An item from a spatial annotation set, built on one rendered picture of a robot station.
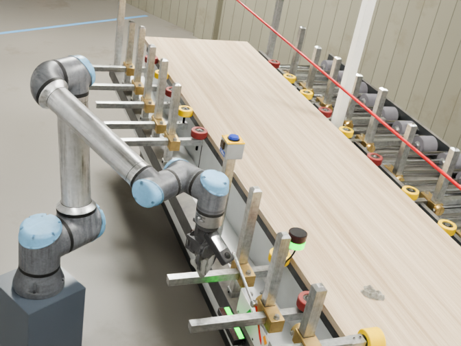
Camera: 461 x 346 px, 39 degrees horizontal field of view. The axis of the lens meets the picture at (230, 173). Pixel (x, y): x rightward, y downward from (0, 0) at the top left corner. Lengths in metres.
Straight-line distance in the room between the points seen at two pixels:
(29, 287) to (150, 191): 0.77
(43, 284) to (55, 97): 0.73
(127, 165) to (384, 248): 1.11
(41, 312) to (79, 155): 0.59
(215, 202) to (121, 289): 1.62
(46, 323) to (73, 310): 0.12
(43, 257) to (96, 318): 0.97
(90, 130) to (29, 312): 0.76
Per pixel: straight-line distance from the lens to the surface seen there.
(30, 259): 2.43
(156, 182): 1.92
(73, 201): 2.46
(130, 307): 3.40
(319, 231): 2.56
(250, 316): 2.14
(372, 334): 2.03
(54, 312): 2.53
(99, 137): 2.03
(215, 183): 1.94
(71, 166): 2.40
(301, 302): 2.17
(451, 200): 3.24
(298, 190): 2.80
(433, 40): 6.04
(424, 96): 6.14
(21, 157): 4.65
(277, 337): 2.45
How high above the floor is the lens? 2.24
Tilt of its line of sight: 28 degrees down
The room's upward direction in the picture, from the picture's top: 11 degrees clockwise
